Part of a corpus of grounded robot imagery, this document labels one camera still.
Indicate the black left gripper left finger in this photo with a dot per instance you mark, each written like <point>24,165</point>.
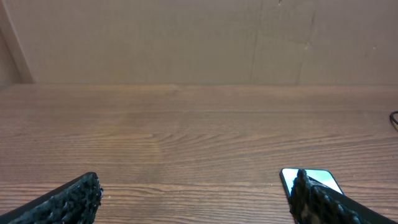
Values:
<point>74,202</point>

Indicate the brown cardboard backdrop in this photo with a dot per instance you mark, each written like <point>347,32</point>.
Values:
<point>284,42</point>

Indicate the blue Galaxy smartphone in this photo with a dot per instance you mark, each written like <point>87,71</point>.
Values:
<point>323,179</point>

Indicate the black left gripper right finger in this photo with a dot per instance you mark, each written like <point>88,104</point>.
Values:
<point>311,201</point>

